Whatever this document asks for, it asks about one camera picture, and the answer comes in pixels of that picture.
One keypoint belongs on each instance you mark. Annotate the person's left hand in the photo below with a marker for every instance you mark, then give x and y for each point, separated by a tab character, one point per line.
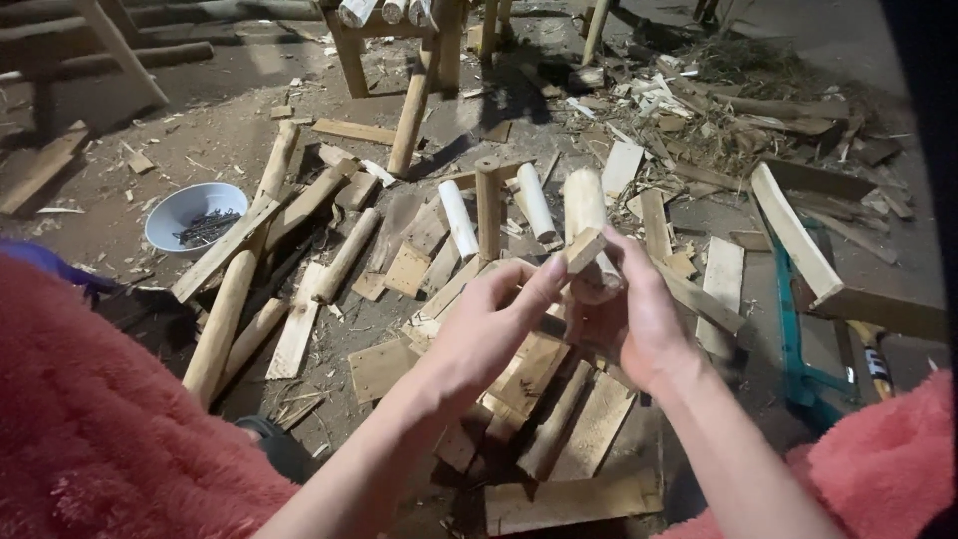
479	337

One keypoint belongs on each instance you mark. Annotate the person's right hand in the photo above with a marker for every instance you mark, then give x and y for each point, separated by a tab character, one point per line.
644	329

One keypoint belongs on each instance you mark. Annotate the small wooden block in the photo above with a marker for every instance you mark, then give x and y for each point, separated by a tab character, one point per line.
584	249

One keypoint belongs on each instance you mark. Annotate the short round wooden peg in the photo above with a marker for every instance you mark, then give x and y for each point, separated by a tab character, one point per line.
585	202

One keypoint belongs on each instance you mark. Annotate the pale broad wooden plank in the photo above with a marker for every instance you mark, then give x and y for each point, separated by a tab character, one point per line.
722	281

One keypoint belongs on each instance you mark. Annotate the square board with holes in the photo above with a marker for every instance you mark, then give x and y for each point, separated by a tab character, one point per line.
406	269

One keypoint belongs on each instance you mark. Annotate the square plywood board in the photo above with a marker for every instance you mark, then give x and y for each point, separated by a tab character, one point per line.
380	370

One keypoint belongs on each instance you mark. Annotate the narrow brown wooden slat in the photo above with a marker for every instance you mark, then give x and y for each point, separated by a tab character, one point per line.
656	224

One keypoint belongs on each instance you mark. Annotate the white peeled wooden peg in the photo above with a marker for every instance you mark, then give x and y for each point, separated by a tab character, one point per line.
458	218
537	202

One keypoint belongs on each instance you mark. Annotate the heap of wooden offcuts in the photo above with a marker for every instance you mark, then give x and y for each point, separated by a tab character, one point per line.
569	427

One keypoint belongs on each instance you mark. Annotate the upright brown wooden peg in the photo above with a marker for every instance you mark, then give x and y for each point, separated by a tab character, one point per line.
488	202

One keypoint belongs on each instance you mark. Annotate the teal bow saw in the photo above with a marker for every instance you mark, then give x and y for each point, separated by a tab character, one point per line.
790	322

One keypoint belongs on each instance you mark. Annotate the short round wooden pole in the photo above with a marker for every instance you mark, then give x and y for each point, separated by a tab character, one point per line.
346	254

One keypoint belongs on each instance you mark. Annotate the small pale wooden board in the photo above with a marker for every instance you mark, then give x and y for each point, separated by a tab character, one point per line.
623	168

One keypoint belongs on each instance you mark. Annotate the thick pale wooden beam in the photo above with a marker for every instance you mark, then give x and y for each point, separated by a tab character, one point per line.
793	228

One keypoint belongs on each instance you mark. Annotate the wide wooden plank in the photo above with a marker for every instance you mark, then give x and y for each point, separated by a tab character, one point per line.
569	503

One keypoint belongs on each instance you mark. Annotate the black shoe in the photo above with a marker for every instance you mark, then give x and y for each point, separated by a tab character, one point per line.
281	449

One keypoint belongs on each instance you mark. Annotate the thin wooden pole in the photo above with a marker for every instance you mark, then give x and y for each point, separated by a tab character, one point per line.
251	337

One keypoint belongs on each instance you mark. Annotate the dark flat wooden plank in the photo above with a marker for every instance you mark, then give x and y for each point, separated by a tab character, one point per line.
819	178

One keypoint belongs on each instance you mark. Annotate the heap of wood scraps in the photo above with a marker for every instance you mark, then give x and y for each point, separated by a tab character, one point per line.
718	105

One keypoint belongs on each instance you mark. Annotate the dark wooden board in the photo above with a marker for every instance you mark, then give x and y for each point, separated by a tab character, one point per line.
883	311

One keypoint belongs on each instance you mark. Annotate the flat brown wooden slat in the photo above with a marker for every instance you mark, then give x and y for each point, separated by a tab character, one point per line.
353	131

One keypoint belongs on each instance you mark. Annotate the long thick wooden pole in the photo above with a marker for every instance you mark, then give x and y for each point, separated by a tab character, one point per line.
224	314

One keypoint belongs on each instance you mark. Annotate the long flat wooden slat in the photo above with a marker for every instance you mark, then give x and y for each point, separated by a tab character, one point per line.
224	251

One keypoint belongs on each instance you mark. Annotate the red fleece right sleeve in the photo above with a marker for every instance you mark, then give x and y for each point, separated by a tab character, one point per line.
883	471

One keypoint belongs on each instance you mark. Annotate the red fleece sleeve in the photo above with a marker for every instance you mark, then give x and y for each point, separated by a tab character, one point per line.
112	419
883	471

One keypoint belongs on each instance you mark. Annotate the pile of dark nails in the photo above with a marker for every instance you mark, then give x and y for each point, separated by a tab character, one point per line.
208	227

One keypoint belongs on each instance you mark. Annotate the white bowl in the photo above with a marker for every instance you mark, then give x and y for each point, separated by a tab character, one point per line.
176	217

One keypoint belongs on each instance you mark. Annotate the red fleece left sleeve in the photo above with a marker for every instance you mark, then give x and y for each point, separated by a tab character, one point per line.
112	419

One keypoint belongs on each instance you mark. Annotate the purple cloth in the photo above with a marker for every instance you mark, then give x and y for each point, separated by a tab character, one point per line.
45	262

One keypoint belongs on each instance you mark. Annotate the weathered wooden plank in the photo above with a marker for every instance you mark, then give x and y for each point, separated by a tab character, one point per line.
41	172

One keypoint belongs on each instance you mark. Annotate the stack of long logs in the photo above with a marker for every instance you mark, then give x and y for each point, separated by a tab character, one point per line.
112	37

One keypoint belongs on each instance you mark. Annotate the wooden stool frame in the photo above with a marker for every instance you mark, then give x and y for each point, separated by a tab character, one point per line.
419	90

